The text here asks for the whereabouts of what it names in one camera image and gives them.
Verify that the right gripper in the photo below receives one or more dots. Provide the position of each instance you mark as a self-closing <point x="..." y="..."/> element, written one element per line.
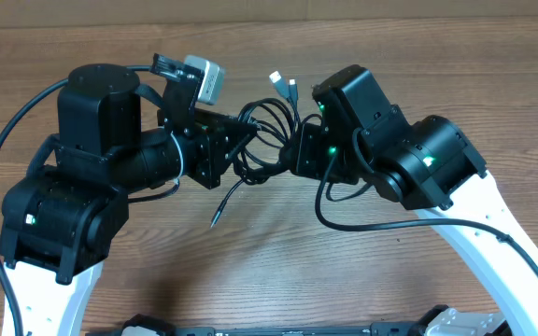
<point x="311" y="141"/>

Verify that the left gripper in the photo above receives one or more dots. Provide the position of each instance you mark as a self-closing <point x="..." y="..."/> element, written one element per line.
<point x="208" y="131"/>

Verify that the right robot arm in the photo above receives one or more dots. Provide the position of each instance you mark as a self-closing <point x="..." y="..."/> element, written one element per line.
<point x="431" y="168"/>

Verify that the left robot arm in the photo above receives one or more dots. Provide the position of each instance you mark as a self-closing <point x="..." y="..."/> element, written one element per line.
<point x="118" y="142"/>

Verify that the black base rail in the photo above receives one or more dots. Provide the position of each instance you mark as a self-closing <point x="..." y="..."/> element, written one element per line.
<point x="292" y="331"/>

